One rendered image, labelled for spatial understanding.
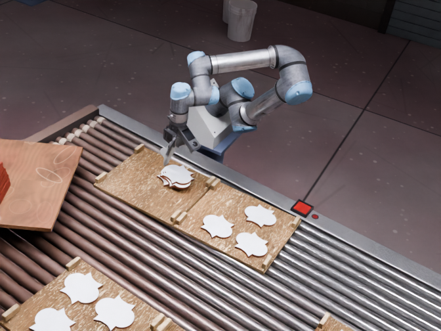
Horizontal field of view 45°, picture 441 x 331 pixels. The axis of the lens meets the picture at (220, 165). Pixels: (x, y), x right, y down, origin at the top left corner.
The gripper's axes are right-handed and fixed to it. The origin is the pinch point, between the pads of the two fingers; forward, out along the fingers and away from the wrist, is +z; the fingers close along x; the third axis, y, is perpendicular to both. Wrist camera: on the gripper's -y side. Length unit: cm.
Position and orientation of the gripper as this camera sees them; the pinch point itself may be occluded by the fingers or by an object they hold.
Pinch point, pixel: (179, 160)
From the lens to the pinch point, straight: 228.8
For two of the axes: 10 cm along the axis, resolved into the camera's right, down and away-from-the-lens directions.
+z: -1.0, 7.8, 6.2
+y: -6.7, -5.1, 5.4
